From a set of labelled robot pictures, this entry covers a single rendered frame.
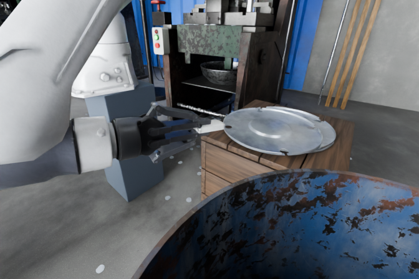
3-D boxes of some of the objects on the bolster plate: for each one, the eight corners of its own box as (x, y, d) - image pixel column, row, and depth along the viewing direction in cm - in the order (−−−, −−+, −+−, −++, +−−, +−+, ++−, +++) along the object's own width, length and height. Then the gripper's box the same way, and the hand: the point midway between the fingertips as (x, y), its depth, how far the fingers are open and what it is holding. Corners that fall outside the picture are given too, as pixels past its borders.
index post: (250, 12, 96) (253, -12, 91) (245, 12, 97) (247, -11, 93) (253, 12, 98) (255, -11, 93) (247, 12, 99) (249, -11, 95)
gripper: (119, 183, 34) (226, 155, 47) (115, 113, 29) (235, 103, 43) (111, 160, 40) (209, 141, 53) (106, 98, 35) (216, 93, 48)
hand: (209, 126), depth 46 cm, fingers closed
